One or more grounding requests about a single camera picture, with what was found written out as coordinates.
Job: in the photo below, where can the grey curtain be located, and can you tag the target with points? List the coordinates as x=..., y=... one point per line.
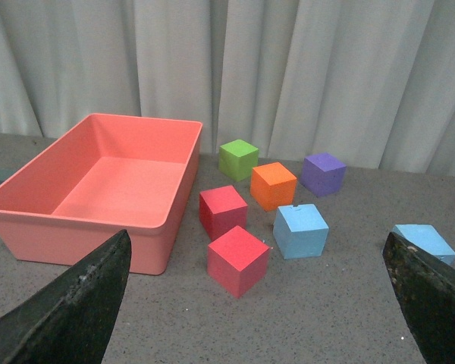
x=371, y=82

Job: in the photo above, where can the red foam cube front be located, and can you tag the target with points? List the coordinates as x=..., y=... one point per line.
x=237, y=260

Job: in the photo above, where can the red foam cube rear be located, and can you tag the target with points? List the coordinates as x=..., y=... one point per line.
x=221, y=209

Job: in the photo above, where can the orange foam cube left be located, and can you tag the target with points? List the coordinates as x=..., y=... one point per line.
x=272, y=185

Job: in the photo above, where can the green foam cube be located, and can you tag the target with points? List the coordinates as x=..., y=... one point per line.
x=237, y=159

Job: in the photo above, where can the red foam cube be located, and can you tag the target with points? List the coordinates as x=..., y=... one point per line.
x=237, y=260
x=221, y=209

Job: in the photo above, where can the light blue dented cube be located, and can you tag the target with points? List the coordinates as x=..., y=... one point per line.
x=426, y=237

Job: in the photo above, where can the purple foam cube back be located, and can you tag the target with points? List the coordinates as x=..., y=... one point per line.
x=322, y=174

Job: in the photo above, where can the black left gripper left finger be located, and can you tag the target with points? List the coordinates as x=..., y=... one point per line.
x=71, y=319

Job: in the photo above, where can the pink plastic bin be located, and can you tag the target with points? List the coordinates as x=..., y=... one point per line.
x=106, y=174

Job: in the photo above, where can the light blue notched cube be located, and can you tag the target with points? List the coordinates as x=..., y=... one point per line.
x=300, y=231

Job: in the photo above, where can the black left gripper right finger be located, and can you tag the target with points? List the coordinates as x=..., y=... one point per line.
x=425, y=290

